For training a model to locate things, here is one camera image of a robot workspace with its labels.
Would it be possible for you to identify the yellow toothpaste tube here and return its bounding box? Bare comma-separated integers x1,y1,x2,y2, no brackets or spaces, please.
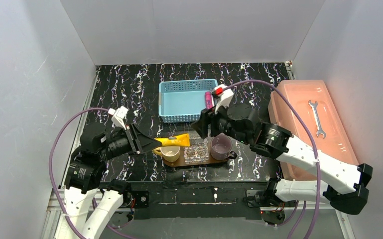
155,133,191,147

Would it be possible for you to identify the purple mug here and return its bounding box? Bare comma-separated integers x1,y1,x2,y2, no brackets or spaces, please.
210,134,237,161

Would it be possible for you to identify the clear textured acrylic holder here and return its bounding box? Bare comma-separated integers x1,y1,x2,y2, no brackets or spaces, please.
184,138,209,164

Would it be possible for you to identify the yellow mug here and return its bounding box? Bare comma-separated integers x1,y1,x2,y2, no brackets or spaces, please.
152,146,181,162

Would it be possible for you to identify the light blue plastic basket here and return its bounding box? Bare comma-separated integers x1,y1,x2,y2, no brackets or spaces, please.
158,79,218,123

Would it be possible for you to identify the oval wooden tray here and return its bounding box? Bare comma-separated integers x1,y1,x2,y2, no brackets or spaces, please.
160,145,232,168

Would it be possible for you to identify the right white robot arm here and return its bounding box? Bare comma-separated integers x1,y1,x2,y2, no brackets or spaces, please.
191,105,373,215

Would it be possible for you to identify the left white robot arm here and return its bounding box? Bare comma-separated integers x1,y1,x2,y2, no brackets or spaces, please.
55,122,162,239

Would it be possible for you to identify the pink toothpaste tube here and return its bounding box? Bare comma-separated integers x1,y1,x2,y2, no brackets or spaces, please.
205,91,215,109

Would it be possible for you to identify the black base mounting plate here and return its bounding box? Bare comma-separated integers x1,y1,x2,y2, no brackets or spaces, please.
131,181,268,220

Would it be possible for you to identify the silver open-end wrench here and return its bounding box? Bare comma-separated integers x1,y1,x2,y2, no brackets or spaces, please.
308,100,326,139

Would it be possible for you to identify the pink translucent storage box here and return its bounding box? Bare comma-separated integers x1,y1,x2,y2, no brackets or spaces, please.
268,80,359,166

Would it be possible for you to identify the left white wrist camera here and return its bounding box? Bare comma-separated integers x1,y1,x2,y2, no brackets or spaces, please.
108,106,128,129

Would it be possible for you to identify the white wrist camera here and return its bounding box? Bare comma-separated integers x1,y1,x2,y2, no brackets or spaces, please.
108,106,128,129
211,84,234,114

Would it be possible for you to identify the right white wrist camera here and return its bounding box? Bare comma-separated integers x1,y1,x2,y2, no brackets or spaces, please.
211,84,234,114

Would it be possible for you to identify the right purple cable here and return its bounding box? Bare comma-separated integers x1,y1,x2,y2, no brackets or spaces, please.
222,79,321,239

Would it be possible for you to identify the purple cable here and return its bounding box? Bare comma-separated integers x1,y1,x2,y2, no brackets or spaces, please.
222,79,321,239
48,107,136,239

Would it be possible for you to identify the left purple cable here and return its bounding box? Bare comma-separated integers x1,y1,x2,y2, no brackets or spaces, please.
48,107,136,239

